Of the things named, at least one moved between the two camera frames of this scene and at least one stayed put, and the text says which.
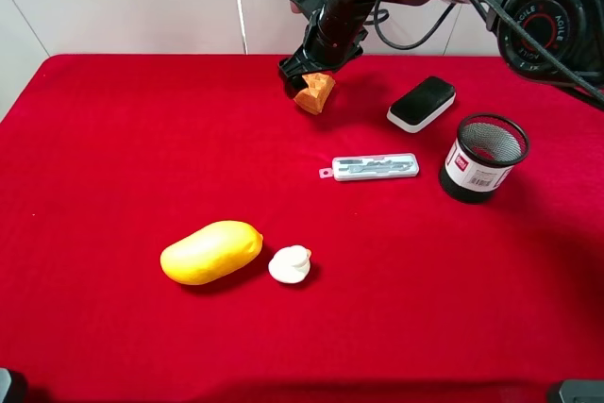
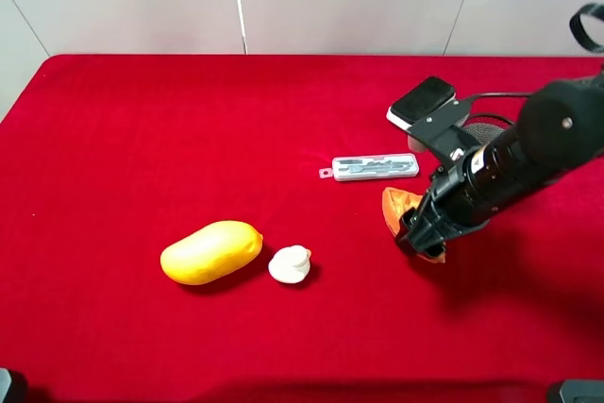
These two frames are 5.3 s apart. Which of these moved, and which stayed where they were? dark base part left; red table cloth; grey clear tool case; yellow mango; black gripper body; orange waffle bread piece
Moved: black gripper body; orange waffle bread piece
Stayed: yellow mango; dark base part left; red table cloth; grey clear tool case
